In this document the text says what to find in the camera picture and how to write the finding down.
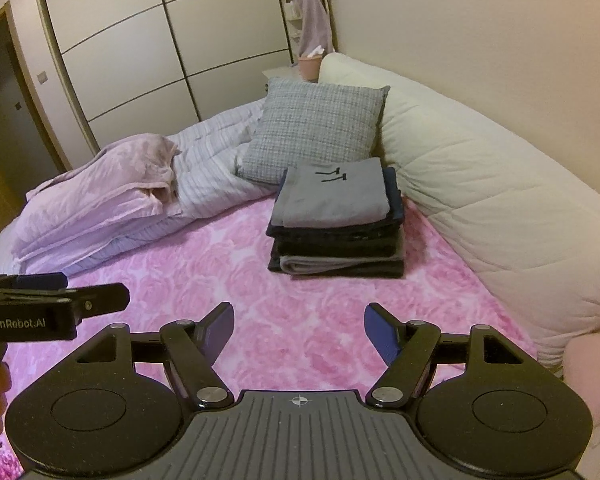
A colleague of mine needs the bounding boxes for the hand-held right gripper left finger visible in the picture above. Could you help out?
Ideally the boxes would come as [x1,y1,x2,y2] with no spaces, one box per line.
[75,302,237,409]

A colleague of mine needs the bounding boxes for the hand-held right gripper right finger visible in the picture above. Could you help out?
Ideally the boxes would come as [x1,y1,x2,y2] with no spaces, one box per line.
[363,303,526,409]

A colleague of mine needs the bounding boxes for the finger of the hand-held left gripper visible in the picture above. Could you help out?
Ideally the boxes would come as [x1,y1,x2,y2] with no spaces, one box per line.
[62,282,131,319]
[0,272,69,294]

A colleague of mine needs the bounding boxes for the grey cotton garment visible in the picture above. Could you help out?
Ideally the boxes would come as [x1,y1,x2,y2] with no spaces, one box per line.
[271,157,396,228]

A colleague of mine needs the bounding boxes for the pink floral bed sheet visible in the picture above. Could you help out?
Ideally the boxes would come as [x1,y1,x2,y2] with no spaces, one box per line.
[0,195,538,480]

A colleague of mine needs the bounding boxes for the pale pink blanket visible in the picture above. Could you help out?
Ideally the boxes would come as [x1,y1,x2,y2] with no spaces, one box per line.
[11,133,182,261]

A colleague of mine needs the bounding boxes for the cream quilted duvet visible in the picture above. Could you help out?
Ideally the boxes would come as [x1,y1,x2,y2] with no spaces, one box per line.
[317,51,600,366]

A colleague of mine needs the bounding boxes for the grey striped duvet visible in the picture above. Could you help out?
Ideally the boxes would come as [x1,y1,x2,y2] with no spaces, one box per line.
[15,99,281,278]

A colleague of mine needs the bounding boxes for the grey checked pillow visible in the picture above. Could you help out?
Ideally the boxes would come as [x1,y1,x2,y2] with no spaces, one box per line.
[236,76,391,187]

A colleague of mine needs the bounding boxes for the pink cushion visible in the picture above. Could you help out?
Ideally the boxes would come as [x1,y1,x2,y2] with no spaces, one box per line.
[562,332,600,426]

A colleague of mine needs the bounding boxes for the white sliding wardrobe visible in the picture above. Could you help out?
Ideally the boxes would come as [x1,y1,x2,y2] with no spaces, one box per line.
[35,0,301,171]

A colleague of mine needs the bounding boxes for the white bedside table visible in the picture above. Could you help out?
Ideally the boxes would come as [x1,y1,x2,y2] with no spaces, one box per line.
[262,65,303,93]

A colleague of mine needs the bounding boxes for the pink plastic basket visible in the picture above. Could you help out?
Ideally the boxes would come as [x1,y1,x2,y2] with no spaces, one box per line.
[299,55,326,81]

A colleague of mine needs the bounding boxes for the mauve hanging towel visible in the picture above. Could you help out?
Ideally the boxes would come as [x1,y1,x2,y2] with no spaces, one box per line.
[292,0,331,63]

